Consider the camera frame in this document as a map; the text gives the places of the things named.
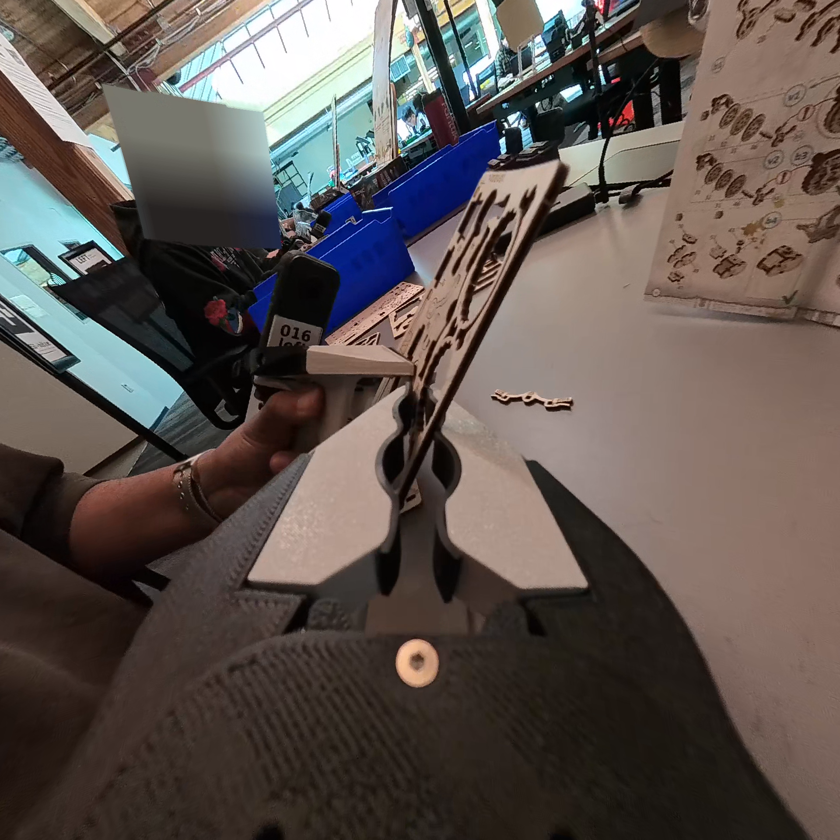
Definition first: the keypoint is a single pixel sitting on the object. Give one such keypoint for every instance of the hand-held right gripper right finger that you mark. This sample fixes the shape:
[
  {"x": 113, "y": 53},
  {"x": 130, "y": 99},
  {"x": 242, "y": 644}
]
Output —
[{"x": 518, "y": 525}]

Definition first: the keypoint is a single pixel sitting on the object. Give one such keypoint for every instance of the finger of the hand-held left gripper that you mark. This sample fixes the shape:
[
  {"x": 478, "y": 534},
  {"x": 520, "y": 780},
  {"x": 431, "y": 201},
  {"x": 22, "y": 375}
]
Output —
[{"x": 354, "y": 362}]

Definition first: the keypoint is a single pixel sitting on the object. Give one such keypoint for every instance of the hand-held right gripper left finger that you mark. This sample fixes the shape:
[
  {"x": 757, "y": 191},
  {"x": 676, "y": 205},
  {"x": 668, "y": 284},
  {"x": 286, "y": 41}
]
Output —
[{"x": 321, "y": 525}]

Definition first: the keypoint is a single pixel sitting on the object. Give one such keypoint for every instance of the long curvy wooden part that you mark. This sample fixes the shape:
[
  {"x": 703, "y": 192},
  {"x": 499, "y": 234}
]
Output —
[{"x": 525, "y": 397}]

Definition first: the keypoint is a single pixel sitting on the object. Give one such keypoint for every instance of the wooden puzzle sheet gear holes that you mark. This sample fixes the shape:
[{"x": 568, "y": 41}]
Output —
[{"x": 550, "y": 178}]

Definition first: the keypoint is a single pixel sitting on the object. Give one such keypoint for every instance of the person's left forearm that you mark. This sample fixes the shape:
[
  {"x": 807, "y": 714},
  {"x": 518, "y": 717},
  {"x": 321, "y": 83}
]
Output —
[{"x": 131, "y": 518}]

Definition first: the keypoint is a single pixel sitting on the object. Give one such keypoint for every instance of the grey desk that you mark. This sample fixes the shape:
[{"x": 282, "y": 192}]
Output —
[{"x": 656, "y": 459}]

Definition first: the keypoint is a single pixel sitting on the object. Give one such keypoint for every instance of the person's left hand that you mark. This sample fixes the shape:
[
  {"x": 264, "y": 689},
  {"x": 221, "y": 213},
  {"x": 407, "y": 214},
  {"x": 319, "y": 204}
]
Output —
[{"x": 249, "y": 453}]

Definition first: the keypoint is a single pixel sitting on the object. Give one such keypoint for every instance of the large blue plastic bin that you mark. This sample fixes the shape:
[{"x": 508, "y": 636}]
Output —
[{"x": 367, "y": 269}]

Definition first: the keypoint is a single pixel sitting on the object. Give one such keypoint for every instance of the wooden puzzle sheet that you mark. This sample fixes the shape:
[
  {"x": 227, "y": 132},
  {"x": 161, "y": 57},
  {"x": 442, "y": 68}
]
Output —
[{"x": 403, "y": 290}]

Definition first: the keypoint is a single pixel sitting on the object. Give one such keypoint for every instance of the small blue plastic bin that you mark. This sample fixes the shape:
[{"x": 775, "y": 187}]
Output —
[{"x": 344, "y": 213}]

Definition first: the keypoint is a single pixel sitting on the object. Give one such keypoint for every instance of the small framed sign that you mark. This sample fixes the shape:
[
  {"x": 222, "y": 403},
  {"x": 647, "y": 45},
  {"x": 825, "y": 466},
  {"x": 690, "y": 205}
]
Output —
[{"x": 88, "y": 259}]

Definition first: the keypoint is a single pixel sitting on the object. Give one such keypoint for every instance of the dark red bottle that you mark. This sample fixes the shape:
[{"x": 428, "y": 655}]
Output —
[{"x": 441, "y": 121}]

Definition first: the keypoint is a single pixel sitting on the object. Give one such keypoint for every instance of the black desktop gadgets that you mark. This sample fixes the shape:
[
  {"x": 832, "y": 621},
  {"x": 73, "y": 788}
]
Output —
[{"x": 525, "y": 154}]

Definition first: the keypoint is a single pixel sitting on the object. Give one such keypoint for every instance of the black framed floor sign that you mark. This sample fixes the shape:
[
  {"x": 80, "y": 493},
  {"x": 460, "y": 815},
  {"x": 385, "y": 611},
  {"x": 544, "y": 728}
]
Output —
[{"x": 33, "y": 341}]

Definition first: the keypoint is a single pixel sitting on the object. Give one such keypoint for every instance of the black flat device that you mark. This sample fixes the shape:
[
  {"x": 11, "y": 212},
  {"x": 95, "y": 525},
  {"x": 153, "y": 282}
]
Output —
[{"x": 577, "y": 197}]

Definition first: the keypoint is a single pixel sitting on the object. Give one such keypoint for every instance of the person's brown jacket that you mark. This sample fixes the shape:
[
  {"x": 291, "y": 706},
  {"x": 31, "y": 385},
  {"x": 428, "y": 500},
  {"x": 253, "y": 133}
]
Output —
[{"x": 52, "y": 689}]

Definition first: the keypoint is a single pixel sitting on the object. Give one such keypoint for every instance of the illustrated instruction booklet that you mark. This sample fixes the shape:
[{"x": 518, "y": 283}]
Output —
[{"x": 741, "y": 197}]

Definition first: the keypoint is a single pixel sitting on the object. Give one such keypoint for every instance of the white wall poster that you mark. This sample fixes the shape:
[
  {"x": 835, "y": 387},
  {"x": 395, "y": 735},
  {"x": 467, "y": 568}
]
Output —
[{"x": 39, "y": 92}]

